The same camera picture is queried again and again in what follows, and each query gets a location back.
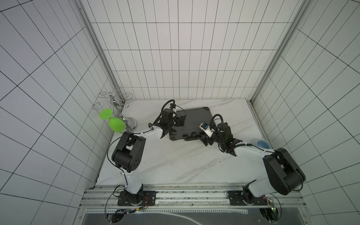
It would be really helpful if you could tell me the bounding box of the dark grey poker set case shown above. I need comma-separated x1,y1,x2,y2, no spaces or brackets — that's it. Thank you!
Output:
169,107,212,141

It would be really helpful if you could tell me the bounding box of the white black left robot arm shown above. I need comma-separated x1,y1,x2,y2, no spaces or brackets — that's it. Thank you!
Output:
111,106,187,196

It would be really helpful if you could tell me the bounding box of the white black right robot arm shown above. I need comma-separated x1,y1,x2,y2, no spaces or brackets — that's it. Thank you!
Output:
199,123,306,204

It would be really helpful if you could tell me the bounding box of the light blue ceramic mug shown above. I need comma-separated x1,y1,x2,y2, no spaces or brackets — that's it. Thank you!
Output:
256,140,272,149

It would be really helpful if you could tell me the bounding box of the green plastic wine glass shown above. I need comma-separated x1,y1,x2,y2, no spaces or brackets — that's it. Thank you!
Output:
99,108,126,133

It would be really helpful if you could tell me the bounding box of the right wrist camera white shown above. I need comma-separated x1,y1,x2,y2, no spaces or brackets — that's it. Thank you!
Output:
199,123,214,137

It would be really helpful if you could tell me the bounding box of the chrome wire glass rack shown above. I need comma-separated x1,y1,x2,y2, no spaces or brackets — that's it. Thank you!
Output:
93,86,137,131

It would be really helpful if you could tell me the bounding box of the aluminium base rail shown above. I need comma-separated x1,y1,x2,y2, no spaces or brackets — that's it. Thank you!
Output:
80,184,305,214

